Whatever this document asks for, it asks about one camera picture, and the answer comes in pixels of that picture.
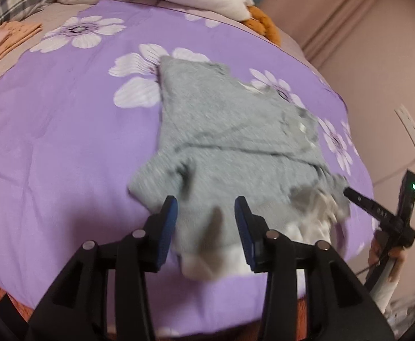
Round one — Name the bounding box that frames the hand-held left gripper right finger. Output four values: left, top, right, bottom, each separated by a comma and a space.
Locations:
234, 196, 395, 341

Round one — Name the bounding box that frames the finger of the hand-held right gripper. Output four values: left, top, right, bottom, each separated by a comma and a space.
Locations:
343, 186, 396, 225

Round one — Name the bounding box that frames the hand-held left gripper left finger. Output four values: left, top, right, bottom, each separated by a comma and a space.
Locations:
26, 195, 178, 341

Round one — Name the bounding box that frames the grey printed sweatshirt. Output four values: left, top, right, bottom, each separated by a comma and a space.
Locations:
127, 55, 352, 281

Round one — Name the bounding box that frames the person's right hand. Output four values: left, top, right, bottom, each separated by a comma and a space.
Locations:
368, 238, 406, 285

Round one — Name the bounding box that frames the purple floral blanket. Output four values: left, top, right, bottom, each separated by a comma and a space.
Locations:
0, 0, 375, 338

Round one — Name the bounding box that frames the pink curtain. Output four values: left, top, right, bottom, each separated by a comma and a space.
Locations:
257, 0, 407, 72

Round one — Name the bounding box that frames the folded orange garment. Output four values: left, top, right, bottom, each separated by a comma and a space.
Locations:
0, 21, 43, 67

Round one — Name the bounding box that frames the bed with mauve sheet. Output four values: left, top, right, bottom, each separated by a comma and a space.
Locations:
0, 0, 318, 93

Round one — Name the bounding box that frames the white wall socket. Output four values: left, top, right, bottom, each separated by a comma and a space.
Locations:
394, 105, 415, 164

